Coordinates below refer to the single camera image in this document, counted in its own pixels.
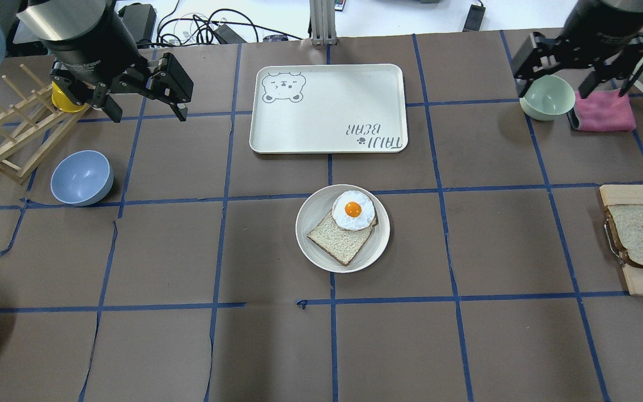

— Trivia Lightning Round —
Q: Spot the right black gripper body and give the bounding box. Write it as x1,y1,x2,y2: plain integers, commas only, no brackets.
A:
511,6,643,79

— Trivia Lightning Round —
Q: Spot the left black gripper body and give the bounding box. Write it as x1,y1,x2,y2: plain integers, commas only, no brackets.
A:
49,11,194,109

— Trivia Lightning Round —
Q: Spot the bread slice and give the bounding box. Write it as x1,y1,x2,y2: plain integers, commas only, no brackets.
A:
605,204,643,269
306,211,378,267

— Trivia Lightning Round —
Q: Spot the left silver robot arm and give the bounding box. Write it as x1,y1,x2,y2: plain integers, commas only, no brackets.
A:
0,1,194,122

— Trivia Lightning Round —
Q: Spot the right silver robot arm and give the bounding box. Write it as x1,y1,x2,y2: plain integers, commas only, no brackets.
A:
511,1,643,99

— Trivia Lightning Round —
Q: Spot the cream round plate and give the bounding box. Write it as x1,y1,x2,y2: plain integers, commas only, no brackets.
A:
295,185,391,273

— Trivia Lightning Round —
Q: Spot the bread slice on plate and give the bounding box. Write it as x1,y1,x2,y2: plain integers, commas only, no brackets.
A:
306,211,378,267

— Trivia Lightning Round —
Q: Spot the green bowl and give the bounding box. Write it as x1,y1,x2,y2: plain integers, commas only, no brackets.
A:
520,75,576,121

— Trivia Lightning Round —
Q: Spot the pink cloth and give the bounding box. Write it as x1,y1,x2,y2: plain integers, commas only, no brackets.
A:
566,89,636,132

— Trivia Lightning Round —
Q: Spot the yellow cup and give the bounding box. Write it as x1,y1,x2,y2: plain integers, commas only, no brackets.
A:
51,82,87,113

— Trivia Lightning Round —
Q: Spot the blue bowl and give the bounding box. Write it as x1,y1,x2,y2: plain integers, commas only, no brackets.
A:
50,150,114,207

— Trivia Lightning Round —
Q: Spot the black power adapter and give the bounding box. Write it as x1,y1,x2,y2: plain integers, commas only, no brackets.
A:
462,3,486,32

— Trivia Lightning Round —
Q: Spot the wooden dish rack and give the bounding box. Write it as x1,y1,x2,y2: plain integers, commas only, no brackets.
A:
0,64,90,185

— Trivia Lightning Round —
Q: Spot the cream bear tray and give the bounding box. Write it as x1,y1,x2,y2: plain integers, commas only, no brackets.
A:
248,64,409,154

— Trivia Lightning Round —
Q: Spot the fried egg toy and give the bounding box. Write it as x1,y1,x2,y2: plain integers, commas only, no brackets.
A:
331,190,377,232

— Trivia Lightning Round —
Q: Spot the aluminium frame post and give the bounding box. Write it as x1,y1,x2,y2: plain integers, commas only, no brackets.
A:
309,0,338,45

